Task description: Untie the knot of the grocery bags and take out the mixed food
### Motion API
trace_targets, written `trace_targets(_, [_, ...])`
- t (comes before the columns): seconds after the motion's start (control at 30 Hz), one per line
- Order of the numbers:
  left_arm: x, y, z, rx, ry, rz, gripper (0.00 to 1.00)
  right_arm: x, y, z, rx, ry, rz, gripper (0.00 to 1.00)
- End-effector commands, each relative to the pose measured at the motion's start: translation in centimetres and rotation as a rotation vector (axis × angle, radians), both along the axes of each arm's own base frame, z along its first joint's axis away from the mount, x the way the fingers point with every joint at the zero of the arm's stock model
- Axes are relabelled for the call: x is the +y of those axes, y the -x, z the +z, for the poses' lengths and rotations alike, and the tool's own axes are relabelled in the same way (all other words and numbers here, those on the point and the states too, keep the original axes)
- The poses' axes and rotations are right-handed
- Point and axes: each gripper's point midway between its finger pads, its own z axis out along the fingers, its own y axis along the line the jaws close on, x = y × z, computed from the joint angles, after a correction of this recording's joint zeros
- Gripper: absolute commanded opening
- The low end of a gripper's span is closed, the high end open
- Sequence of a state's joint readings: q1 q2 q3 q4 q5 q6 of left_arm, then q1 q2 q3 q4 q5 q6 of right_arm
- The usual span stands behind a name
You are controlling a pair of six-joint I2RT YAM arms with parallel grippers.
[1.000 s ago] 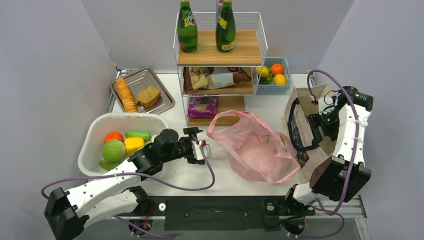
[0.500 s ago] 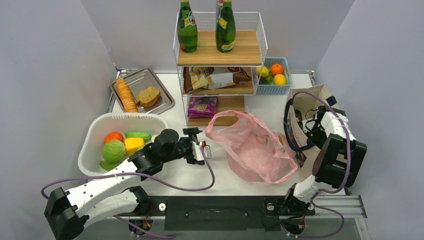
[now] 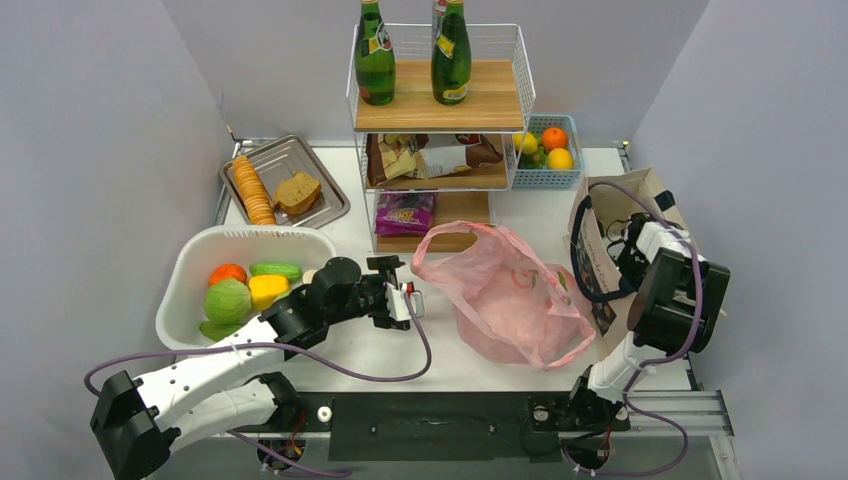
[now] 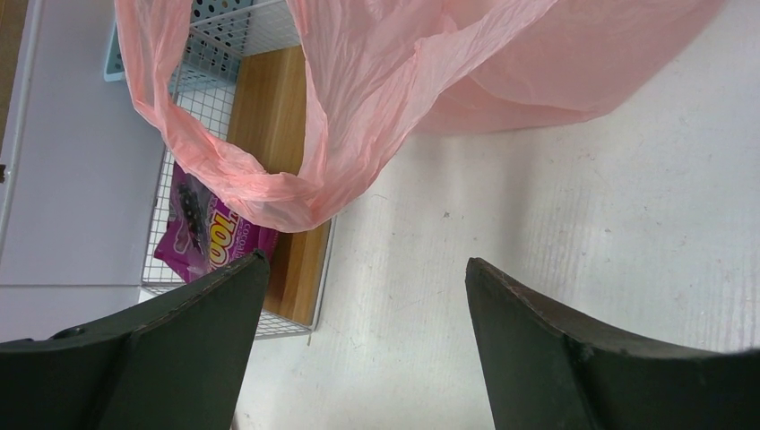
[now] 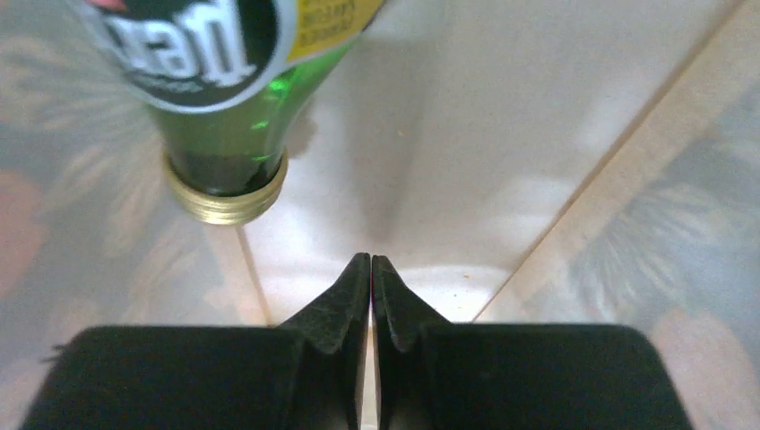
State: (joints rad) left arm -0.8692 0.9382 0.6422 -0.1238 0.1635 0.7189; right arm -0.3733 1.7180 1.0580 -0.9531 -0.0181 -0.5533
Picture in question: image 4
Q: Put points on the white wire shelf rack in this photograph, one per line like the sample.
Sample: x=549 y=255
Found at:
x=263 y=113

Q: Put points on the purple snack packet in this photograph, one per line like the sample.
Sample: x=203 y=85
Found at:
x=202 y=233

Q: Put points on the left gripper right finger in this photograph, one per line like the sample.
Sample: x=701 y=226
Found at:
x=549 y=366

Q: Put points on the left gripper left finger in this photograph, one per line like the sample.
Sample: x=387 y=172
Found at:
x=176 y=361

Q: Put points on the blue plastic basket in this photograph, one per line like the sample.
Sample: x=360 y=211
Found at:
x=207 y=61

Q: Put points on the pink plastic grocery bag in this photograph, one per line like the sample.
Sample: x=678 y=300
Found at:
x=377 y=71

